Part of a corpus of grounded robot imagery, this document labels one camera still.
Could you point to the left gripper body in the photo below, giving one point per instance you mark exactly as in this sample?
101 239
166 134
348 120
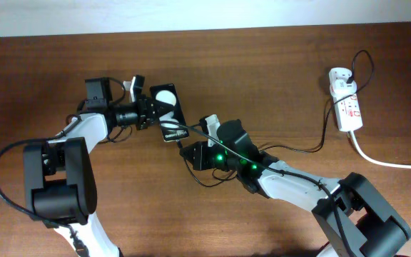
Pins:
133 113

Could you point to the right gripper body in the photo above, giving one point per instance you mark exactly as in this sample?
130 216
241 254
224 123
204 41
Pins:
218 156

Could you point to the black smartphone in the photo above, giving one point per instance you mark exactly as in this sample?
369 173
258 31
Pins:
169 126

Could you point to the white power strip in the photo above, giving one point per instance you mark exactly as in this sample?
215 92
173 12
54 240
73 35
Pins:
347 111

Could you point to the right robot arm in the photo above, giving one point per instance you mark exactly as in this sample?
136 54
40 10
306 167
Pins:
354 216

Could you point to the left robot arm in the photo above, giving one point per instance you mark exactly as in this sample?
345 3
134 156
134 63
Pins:
60 187

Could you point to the white USB wall charger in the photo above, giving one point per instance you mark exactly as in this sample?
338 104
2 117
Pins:
339 85

